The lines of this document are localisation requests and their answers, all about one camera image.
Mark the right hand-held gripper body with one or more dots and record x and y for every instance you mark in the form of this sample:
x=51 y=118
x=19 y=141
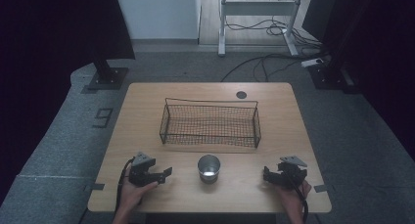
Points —
x=292 y=173

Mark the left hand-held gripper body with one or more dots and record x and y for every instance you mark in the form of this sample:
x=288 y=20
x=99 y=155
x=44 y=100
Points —
x=141 y=171

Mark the metal cup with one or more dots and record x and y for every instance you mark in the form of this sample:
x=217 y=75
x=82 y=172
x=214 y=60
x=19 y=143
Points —
x=208 y=168

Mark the person's left hand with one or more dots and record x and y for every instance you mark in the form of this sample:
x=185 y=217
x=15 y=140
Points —
x=133 y=193

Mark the person's right hand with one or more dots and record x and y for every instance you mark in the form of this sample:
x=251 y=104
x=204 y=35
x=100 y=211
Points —
x=293 y=198

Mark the grey tape piece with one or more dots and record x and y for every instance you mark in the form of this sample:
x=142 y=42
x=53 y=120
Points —
x=97 y=186
x=320 y=188

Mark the round grey table grommet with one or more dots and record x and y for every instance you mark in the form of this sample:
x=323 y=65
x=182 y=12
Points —
x=241 y=95

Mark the black stand base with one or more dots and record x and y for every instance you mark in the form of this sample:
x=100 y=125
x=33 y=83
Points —
x=329 y=77
x=109 y=79

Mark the white power strip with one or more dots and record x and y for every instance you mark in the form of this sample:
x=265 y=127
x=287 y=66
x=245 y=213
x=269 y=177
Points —
x=311 y=62

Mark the dark curtain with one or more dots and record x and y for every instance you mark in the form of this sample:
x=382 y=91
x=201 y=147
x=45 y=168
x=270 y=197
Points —
x=49 y=38
x=375 y=38

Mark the white metal desk frame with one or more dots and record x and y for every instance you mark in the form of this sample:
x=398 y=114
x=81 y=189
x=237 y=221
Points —
x=257 y=8

